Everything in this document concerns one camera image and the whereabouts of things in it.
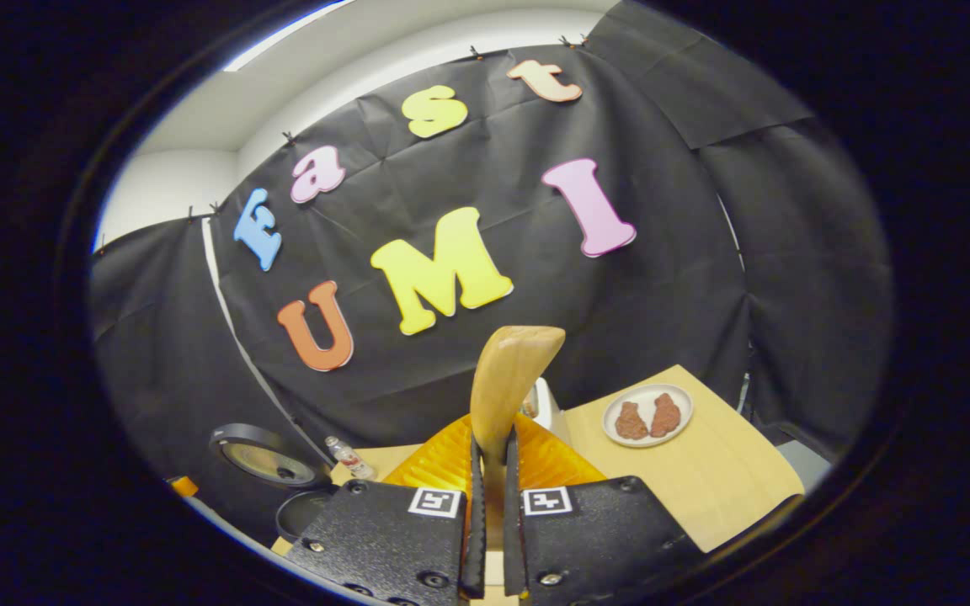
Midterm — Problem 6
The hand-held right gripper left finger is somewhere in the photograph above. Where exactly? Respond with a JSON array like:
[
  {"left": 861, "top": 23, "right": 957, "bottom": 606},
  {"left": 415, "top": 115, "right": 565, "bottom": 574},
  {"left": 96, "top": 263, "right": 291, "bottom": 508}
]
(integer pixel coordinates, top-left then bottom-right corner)
[{"left": 283, "top": 412, "right": 486, "bottom": 606}]

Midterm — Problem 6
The wooden spoon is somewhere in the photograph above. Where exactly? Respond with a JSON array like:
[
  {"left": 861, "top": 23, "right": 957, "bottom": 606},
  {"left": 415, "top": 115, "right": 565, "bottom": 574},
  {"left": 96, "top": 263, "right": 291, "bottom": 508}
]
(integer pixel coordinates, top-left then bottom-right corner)
[{"left": 470, "top": 325, "right": 567, "bottom": 552}]

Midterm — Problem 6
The black backdrop cloth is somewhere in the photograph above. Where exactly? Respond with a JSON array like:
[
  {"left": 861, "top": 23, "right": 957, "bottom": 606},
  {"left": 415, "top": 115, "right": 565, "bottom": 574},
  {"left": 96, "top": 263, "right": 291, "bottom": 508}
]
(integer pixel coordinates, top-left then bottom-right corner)
[{"left": 89, "top": 0, "right": 894, "bottom": 523}]

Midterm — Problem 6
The white toaster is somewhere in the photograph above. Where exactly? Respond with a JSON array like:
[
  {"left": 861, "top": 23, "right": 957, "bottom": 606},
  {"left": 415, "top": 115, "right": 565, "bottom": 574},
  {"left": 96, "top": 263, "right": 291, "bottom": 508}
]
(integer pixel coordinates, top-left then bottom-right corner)
[{"left": 523, "top": 377, "right": 574, "bottom": 447}]

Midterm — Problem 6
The dark grey rice cooker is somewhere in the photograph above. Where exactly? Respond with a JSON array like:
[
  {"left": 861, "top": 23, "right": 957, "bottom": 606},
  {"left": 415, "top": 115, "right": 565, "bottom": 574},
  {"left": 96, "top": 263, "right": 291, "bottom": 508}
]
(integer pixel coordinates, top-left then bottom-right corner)
[{"left": 209, "top": 423, "right": 343, "bottom": 544}]

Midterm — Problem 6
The small clear water bottle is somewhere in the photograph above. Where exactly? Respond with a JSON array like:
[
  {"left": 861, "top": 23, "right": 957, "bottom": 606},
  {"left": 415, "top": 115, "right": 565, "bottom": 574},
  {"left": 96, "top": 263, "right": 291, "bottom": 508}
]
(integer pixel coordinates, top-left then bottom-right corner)
[{"left": 325, "top": 436, "right": 376, "bottom": 481}]

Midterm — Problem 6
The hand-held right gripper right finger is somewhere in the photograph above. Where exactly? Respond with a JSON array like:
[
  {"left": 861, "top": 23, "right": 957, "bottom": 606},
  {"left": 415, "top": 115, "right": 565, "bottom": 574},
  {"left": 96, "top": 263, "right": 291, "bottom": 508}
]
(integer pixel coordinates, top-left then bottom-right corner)
[{"left": 502, "top": 412, "right": 705, "bottom": 603}]

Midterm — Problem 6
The brown meat piece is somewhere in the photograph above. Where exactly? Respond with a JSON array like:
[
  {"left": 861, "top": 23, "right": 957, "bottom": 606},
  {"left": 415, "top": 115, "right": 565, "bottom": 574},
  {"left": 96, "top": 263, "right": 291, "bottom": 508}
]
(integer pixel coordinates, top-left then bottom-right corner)
[
  {"left": 651, "top": 393, "right": 682, "bottom": 438},
  {"left": 616, "top": 401, "right": 649, "bottom": 440}
]

